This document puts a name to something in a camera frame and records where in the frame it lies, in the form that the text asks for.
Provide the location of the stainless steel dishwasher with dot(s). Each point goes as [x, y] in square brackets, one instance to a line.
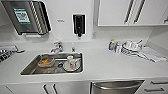
[116, 87]

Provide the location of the white cup on plate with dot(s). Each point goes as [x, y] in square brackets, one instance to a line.
[71, 64]

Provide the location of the chrome faucet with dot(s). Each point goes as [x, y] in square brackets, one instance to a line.
[57, 47]

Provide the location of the dish soap bottle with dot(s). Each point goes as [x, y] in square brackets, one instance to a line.
[112, 45]

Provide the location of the orange bowl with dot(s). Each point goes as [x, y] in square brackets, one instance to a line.
[45, 62]

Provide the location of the stack of white dishes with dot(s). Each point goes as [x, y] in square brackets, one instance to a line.
[130, 48]

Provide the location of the white sink base cabinet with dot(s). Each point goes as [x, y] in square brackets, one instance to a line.
[50, 89]

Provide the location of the steel kitchen sink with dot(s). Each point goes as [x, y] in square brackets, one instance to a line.
[33, 70]

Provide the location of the white upper cabinet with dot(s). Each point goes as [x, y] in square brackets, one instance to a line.
[133, 11]

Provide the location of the steel paper towel dispenser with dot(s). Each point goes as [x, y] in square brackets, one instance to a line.
[23, 16]

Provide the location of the white folded towel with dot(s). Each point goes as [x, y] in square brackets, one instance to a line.
[153, 55]

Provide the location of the white drawer unit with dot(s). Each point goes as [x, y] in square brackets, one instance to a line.
[156, 86]

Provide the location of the black wall soap dispenser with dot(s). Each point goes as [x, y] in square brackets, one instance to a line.
[79, 25]

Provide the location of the small wall label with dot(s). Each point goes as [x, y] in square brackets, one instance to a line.
[60, 20]

